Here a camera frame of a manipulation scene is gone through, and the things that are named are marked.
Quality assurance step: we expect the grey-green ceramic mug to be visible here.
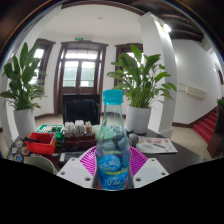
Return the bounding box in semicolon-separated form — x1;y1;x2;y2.
23;155;58;175

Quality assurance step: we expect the pale green pouch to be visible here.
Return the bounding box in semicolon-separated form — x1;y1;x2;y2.
91;123;116;141

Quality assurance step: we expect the red plastic box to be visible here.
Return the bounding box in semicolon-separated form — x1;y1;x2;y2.
24;132;58;156

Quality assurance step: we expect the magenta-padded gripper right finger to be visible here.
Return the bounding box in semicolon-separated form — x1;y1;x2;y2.
128;146;170;190

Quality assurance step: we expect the red carpeted staircase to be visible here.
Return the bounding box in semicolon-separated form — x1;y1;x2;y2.
192;107;219;145

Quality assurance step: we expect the grey rounded device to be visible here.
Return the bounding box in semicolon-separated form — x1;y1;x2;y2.
128;133;140;148

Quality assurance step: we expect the dark wooden box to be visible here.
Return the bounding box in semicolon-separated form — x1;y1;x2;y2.
62;120;98;151

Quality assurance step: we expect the dark wooden glazed double door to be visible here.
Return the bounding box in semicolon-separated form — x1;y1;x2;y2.
53;40;109;116

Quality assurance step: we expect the printed paper leaflet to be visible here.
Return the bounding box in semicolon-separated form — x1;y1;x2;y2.
135;135;179;155

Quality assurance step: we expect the black chair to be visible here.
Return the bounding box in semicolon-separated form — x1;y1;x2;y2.
61;93;102;126

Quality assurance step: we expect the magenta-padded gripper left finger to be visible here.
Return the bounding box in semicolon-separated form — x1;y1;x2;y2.
56;146;100;190

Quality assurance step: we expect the white wall unit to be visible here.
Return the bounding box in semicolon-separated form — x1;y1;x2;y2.
177;82;208;100

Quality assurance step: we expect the dark-framed window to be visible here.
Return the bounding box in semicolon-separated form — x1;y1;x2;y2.
28;38;57;86
114;42;145;88

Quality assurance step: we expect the green box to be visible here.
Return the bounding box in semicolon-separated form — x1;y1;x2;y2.
35;124;65;134

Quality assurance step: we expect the leafy plant in white pot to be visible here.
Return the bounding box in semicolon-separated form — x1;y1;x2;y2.
0;41;48;139
106;44;178;135

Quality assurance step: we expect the clear bottle with blue cap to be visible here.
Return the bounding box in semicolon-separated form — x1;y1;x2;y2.
94;89;132;192

